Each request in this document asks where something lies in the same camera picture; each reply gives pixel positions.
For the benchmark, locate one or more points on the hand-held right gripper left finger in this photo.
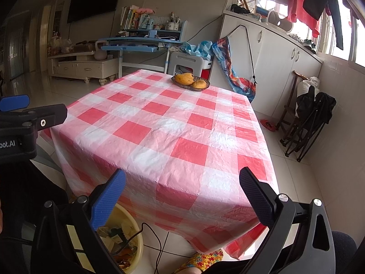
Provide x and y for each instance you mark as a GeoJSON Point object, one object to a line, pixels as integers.
{"type": "Point", "coordinates": [108, 197]}

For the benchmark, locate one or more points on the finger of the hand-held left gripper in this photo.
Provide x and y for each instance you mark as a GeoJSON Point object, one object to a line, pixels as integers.
{"type": "Point", "coordinates": [14, 102]}
{"type": "Point", "coordinates": [48, 117]}

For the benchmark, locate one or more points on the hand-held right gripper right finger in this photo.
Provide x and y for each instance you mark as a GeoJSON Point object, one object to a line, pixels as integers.
{"type": "Point", "coordinates": [256, 197]}

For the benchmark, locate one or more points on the yellow plastic basin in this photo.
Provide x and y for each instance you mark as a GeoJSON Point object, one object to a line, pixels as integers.
{"type": "Point", "coordinates": [134, 228]}

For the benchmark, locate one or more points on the cream television cabinet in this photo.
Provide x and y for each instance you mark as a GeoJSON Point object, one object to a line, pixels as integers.
{"type": "Point", "coordinates": [82, 68]}

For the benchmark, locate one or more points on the clear bagged goods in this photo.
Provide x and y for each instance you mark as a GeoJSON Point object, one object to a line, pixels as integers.
{"type": "Point", "coordinates": [60, 47]}

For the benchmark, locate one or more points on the red floor item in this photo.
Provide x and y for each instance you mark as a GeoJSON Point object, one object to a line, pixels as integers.
{"type": "Point", "coordinates": [268, 124]}

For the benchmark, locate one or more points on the floral slipper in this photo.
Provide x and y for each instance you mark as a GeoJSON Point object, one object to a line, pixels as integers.
{"type": "Point", "coordinates": [205, 258]}

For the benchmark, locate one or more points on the pink kettlebell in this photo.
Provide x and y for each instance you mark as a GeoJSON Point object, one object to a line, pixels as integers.
{"type": "Point", "coordinates": [101, 53]}

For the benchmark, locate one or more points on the wooden chair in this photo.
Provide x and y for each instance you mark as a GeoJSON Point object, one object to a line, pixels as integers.
{"type": "Point", "coordinates": [288, 111]}

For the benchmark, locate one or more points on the red white checkered tablecloth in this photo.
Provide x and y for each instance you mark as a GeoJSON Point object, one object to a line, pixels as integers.
{"type": "Point", "coordinates": [171, 120]}

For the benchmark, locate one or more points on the black folding chair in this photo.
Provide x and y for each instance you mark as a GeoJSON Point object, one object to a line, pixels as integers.
{"type": "Point", "coordinates": [316, 108]}

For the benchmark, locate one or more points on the blue study desk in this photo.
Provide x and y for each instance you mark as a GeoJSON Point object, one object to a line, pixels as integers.
{"type": "Point", "coordinates": [137, 41]}

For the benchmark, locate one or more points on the white sack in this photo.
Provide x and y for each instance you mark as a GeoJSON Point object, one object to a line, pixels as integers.
{"type": "Point", "coordinates": [306, 87]}

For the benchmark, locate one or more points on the metal fruit bowl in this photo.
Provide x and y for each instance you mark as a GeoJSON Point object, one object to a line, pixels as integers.
{"type": "Point", "coordinates": [202, 84]}

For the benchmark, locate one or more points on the yellow mango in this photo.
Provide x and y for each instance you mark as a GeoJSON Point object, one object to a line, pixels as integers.
{"type": "Point", "coordinates": [199, 84]}
{"type": "Point", "coordinates": [184, 79]}

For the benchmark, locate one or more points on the row of books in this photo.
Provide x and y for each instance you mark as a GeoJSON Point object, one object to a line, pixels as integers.
{"type": "Point", "coordinates": [128, 17]}

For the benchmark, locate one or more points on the white cabinet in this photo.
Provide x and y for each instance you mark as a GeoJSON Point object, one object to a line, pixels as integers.
{"type": "Point", "coordinates": [273, 62]}

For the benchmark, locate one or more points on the pink plush toy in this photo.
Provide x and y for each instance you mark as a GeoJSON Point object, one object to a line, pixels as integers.
{"type": "Point", "coordinates": [145, 10]}

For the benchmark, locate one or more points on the white pen holder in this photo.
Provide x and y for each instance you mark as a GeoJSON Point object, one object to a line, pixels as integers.
{"type": "Point", "coordinates": [172, 24]}

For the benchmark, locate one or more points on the blue white plastic bag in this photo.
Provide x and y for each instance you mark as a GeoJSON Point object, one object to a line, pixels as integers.
{"type": "Point", "coordinates": [196, 48]}

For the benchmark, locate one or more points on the white cylindrical container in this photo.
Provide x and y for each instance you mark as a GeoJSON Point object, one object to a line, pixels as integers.
{"type": "Point", "coordinates": [281, 21]}

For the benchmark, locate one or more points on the red hanging garment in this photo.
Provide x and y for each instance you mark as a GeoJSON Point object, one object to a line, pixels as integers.
{"type": "Point", "coordinates": [302, 8]}

